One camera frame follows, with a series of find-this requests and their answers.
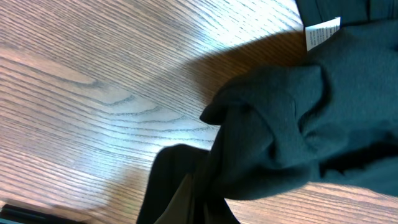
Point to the left gripper own finger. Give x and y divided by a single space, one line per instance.
181 208

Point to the black t-shirt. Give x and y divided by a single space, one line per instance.
332 119

